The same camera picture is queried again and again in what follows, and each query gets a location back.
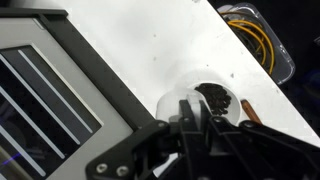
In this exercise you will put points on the wooden spoon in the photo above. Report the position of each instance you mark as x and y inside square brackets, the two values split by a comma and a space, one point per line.
[250, 111]

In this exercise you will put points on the white vented oven door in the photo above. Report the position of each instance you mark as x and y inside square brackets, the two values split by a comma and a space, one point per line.
[50, 100]

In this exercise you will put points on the dark coffee beans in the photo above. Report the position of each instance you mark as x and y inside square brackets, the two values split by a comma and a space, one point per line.
[215, 98]

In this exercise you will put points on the white toy kitchen unit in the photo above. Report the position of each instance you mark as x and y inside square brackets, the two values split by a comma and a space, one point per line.
[110, 100]

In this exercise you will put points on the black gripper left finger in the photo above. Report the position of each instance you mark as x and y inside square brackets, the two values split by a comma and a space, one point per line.
[150, 153]

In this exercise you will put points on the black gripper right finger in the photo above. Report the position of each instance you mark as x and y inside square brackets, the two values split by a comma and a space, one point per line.
[266, 153]

